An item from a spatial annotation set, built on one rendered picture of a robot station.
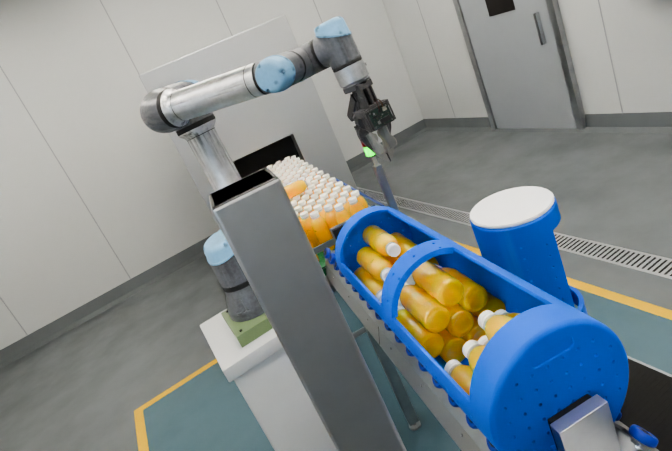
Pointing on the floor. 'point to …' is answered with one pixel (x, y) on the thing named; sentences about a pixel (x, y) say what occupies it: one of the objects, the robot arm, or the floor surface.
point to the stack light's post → (385, 186)
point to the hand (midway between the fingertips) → (386, 156)
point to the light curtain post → (303, 311)
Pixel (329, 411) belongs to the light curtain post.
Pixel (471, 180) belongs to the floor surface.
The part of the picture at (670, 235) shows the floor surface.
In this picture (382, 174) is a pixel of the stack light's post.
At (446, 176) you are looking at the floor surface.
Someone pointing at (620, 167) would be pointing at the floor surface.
